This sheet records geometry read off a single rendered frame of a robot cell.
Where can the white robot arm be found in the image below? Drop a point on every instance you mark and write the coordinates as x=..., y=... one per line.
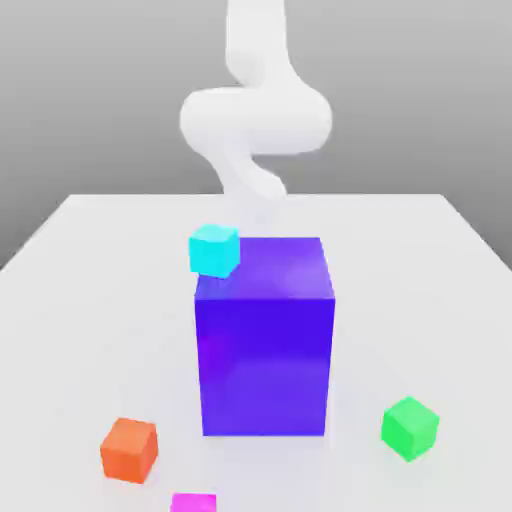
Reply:
x=256, y=116

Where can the small cyan cube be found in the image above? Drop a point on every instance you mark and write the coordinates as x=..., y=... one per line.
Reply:
x=214, y=252

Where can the small green cube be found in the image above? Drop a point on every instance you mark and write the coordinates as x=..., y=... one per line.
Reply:
x=408, y=430

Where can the small orange cube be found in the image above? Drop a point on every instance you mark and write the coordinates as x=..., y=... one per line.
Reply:
x=128, y=452

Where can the small magenta cube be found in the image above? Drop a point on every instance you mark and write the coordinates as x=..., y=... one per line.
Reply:
x=194, y=503

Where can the large purple box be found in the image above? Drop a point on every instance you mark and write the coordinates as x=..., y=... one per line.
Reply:
x=264, y=352

